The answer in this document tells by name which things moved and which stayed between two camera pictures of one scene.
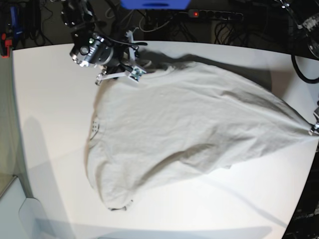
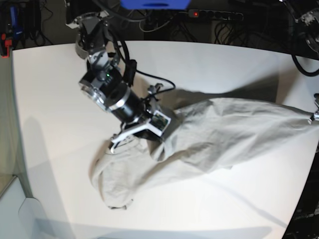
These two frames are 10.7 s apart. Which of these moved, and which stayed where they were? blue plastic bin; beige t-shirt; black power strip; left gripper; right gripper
Moved: right gripper; beige t-shirt; left gripper
Stayed: blue plastic bin; black power strip
